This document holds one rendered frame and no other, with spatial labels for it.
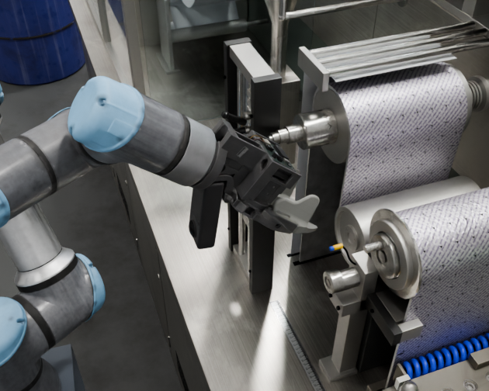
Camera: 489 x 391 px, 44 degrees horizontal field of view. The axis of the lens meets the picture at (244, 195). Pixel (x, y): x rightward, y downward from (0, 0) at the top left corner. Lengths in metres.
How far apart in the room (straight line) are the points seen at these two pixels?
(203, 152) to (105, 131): 0.12
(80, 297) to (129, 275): 1.52
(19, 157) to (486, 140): 0.90
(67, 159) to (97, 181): 2.45
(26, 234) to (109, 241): 1.73
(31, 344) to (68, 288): 0.11
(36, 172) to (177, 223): 0.88
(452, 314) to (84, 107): 0.72
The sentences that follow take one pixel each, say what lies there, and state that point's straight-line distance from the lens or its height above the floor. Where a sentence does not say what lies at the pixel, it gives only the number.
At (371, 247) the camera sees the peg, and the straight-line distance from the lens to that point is 0.96.
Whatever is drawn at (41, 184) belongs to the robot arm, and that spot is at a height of 1.53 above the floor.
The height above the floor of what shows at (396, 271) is 1.25.
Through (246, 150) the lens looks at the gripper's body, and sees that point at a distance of 0.71.
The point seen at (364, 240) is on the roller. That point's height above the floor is 1.21.
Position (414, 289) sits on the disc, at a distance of 0.97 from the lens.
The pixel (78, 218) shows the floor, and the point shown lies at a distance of 2.96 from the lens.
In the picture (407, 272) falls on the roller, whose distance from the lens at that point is 0.95.
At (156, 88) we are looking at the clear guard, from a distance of 1.79.
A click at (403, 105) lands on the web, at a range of 1.08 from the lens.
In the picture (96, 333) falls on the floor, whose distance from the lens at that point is 2.48.
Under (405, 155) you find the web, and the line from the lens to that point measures 1.13.
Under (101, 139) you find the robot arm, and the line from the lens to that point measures 0.63.
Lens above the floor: 1.95
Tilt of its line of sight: 41 degrees down
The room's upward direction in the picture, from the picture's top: straight up
